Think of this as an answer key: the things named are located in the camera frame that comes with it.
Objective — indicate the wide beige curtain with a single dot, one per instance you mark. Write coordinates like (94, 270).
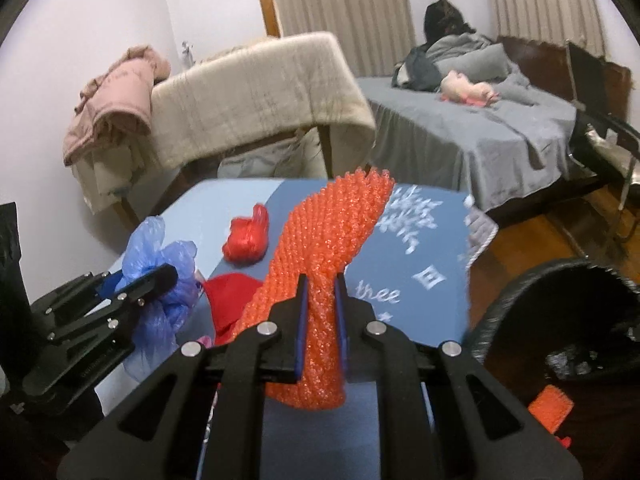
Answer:
(345, 10)

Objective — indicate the white hanging cloth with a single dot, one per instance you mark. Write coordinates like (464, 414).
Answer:
(100, 180)

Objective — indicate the blue printed tablecloth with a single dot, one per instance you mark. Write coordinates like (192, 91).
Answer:
(210, 205)

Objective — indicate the grey duvet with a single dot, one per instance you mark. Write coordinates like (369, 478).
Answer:
(475, 55)

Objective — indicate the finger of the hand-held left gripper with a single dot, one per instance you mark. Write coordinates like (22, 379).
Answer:
(106, 286)
(150, 282)

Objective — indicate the coat rack with dark coats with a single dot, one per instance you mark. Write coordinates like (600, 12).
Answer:
(445, 15)

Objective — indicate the white wall fixture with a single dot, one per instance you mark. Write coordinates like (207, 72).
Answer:
(186, 54)

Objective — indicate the black cantilever chair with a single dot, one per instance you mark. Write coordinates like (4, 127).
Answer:
(585, 75)

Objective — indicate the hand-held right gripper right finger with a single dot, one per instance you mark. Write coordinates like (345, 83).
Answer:
(342, 340)

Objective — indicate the dark wooden bed headboard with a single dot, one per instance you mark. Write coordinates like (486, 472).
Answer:
(545, 65)

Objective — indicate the narrow beige curtain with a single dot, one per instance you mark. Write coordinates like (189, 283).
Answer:
(545, 5)

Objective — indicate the pink plush toy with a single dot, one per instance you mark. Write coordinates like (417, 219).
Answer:
(465, 87)

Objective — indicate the dark clothes pile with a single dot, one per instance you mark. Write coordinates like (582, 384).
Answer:
(415, 70)

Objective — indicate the bed with grey sheet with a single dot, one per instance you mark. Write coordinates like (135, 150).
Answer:
(450, 145)

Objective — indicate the beige striped blanket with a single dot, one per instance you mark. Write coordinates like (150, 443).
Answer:
(250, 95)

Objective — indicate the blue plastic bag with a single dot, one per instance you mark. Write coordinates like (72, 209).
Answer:
(160, 325)

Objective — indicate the silver cushion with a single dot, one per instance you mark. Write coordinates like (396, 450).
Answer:
(612, 155)

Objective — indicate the orange foam fruit net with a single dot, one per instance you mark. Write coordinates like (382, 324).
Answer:
(550, 406)
(320, 240)

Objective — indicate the grey fringed mat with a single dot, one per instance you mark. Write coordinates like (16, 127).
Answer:
(480, 232)

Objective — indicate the pink padded jacket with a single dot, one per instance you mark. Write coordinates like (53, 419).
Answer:
(115, 105)

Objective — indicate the black lined trash bin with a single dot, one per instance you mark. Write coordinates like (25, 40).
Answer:
(600, 410)

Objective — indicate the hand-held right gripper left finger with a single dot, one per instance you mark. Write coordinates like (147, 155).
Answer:
(298, 355)

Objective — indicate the red knotted plastic bag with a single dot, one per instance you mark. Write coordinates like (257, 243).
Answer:
(247, 240)

